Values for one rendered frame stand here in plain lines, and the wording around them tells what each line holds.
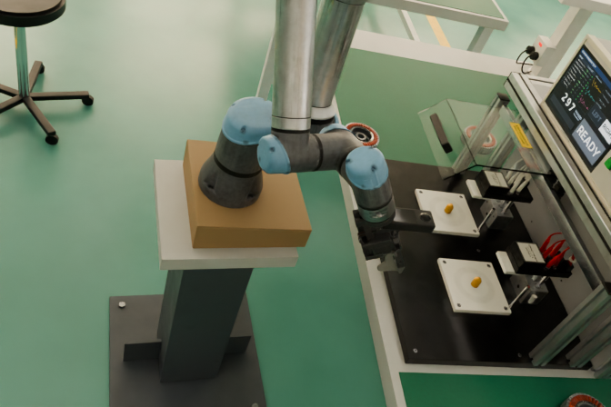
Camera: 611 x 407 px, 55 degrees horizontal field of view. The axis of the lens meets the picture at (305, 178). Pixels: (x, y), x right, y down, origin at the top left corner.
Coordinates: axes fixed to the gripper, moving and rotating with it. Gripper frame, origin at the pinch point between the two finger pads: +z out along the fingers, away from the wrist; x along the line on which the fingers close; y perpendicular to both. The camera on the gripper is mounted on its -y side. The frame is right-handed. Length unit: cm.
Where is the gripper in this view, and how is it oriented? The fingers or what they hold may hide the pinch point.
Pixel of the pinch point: (400, 262)
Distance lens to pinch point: 136.4
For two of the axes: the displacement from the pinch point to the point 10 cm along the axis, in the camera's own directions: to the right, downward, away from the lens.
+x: 1.0, 7.1, -7.0
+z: 2.5, 6.6, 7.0
